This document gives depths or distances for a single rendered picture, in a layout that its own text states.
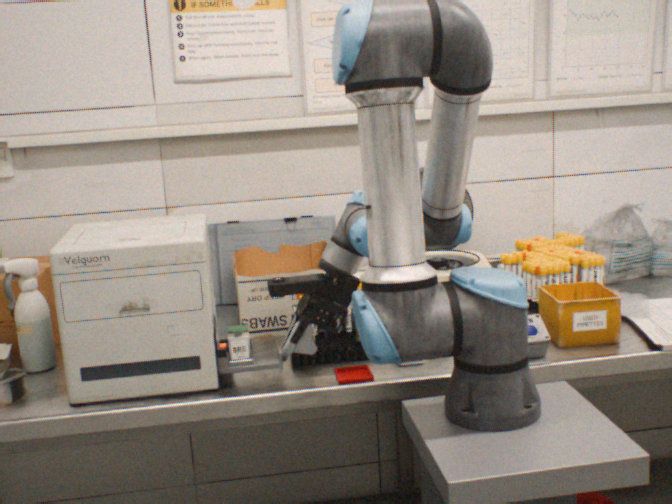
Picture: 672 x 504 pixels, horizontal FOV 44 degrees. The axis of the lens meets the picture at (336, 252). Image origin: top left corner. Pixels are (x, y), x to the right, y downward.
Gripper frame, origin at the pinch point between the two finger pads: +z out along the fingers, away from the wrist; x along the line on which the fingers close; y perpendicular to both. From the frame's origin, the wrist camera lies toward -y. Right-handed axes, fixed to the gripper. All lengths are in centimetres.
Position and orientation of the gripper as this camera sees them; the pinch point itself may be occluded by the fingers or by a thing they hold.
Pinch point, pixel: (282, 353)
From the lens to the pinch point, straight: 163.4
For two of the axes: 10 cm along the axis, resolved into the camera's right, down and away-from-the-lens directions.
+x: -1.4, -2.1, 9.7
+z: -4.4, 8.9, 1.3
